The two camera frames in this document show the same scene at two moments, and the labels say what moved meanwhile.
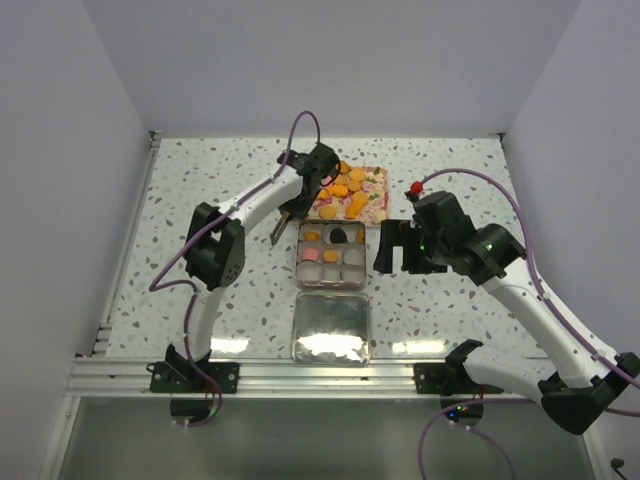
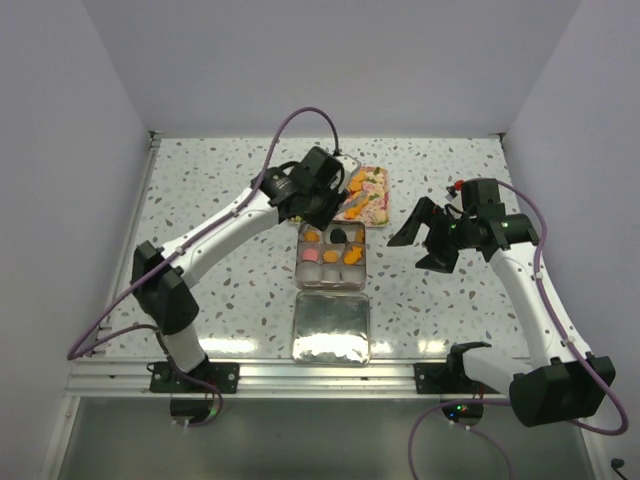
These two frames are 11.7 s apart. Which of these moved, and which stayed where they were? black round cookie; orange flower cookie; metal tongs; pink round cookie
Moved: metal tongs
Stayed: black round cookie; orange flower cookie; pink round cookie
